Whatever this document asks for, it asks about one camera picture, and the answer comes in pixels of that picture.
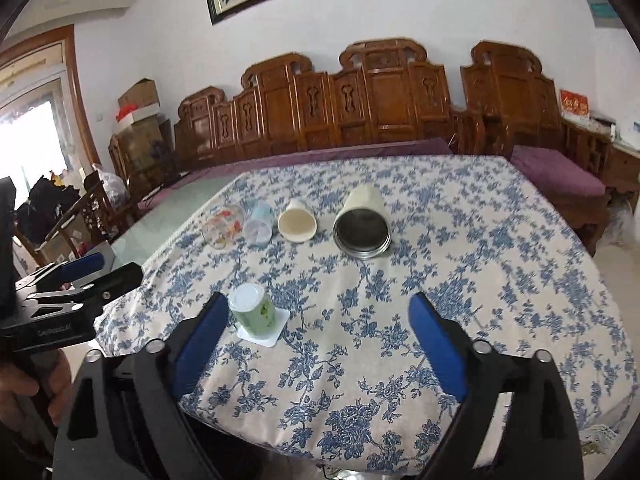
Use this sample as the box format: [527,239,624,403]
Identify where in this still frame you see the clear plastic bag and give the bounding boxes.
[91,162,130,206]

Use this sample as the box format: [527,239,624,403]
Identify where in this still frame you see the stacked cardboard boxes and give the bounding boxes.
[107,117,176,188]

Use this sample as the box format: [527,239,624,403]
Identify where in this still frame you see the wooden chair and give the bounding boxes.
[60,170,142,261]

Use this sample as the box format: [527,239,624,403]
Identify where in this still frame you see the white box red contents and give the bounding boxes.
[116,102,162,126]

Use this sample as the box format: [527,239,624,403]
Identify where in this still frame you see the black bag pile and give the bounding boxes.
[17,172,83,243]

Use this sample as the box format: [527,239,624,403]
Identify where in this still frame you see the carved wooden sofa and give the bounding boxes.
[172,37,487,172]

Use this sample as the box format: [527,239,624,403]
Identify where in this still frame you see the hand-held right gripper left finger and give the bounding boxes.
[52,291,231,480]

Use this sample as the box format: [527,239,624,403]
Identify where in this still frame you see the cream paper cup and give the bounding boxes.
[277,198,319,242]

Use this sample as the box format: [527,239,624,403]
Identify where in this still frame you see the light blue plastic cup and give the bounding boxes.
[243,199,275,245]

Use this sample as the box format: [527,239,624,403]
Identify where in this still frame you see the person's left hand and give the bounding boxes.
[0,347,73,426]

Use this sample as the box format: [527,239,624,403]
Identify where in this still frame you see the green cup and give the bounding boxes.
[228,283,277,342]

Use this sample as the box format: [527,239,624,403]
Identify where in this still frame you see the teal wall notice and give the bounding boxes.
[583,0,624,29]

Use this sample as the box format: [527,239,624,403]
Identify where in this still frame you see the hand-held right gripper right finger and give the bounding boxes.
[407,292,586,480]

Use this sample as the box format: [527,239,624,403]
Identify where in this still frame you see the purple sofa seat cushion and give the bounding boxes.
[139,137,454,208]

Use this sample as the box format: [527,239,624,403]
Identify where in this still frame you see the wooden side table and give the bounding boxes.
[600,132,640,201]

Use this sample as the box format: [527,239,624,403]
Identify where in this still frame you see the clear glass cup orange print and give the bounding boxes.
[201,203,247,250]

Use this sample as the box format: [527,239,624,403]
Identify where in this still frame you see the red card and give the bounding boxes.
[559,89,591,119]

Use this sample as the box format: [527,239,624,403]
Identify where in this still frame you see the white square coaster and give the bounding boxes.
[236,307,291,347]

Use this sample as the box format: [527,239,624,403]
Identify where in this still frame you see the blue floral tablecloth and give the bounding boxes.
[92,155,640,466]

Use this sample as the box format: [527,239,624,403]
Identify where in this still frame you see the purple armchair cushion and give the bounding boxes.
[510,145,609,199]

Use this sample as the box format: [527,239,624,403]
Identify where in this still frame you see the carved wooden armchair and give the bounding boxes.
[459,40,614,257]

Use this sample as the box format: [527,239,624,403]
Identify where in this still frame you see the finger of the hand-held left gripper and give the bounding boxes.
[25,261,145,322]
[15,251,116,293]

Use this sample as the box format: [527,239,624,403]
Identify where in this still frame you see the cream steel-lined mug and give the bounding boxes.
[332,184,392,260]

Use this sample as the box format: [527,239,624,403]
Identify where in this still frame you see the brown cardboard box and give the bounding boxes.
[117,78,161,111]

